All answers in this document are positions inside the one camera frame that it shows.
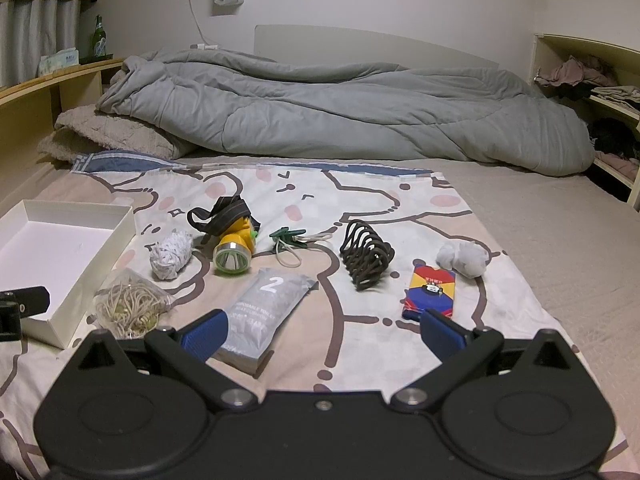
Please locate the tissue pack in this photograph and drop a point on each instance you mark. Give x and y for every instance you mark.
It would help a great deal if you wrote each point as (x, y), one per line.
(60, 61)

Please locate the white rubber band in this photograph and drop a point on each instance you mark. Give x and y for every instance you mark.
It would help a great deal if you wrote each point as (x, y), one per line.
(290, 264)

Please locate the white patterned cloth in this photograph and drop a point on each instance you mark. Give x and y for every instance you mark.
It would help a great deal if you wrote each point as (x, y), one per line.
(171, 256)

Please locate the white headboard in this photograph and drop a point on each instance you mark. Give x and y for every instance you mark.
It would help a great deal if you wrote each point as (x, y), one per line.
(350, 42)

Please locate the cream shelf unit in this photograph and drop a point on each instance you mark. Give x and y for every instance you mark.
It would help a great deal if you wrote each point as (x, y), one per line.
(570, 45)

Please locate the white cotton balls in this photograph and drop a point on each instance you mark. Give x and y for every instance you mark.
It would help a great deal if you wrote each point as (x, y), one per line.
(462, 259)

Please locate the dark clothes pile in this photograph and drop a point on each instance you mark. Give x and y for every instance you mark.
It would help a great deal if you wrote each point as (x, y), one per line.
(615, 135)

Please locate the beige fluffy blanket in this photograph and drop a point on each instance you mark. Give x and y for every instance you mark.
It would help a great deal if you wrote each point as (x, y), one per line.
(100, 132)

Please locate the beige folded clothes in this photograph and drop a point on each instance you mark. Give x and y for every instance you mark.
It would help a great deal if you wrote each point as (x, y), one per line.
(617, 94)

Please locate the pink clothes pile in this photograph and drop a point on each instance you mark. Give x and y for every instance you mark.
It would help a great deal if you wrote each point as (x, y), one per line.
(575, 71)

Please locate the grey disposable towel packet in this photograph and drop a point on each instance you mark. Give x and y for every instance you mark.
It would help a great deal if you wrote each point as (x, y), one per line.
(270, 305)

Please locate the green glass bottle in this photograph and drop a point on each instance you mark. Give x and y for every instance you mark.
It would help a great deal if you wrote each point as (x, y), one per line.
(99, 40)

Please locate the grey duvet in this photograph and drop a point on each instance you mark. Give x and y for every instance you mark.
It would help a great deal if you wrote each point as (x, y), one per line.
(325, 105)

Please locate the cartoon printed blanket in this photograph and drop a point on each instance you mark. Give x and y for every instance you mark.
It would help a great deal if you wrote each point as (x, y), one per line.
(350, 195)

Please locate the yellow wooden bedside ledge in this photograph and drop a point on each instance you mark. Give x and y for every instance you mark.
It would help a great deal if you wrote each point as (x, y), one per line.
(50, 90)

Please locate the colourful playing card box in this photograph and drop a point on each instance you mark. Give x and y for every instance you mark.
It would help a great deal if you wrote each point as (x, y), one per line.
(430, 290)

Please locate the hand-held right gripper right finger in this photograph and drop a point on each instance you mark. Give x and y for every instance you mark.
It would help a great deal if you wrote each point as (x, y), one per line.
(442, 335)

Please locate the green clothespin bundle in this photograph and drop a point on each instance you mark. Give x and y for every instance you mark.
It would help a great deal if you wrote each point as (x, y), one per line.
(289, 236)

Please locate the beige bed sheet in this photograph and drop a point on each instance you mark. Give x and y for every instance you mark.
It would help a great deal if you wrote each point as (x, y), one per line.
(550, 220)

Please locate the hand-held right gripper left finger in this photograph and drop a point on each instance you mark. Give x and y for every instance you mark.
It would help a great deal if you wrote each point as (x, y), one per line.
(205, 334)

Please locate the black spiral hair clip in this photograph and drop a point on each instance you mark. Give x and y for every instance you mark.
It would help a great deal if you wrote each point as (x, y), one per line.
(364, 260)

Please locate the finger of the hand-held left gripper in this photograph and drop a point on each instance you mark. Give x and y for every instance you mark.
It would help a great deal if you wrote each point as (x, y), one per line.
(25, 305)

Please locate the grey curtain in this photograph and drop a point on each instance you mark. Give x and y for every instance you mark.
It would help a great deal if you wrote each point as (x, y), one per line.
(40, 35)

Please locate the white cardboard box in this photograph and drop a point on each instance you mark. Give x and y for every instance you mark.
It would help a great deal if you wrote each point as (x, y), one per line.
(60, 240)

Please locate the pink folded cloth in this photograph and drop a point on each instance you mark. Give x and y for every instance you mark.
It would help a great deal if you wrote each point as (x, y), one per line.
(622, 164)

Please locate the clear bag of rubber bands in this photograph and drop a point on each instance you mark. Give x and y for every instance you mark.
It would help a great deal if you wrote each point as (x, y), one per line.
(132, 305)

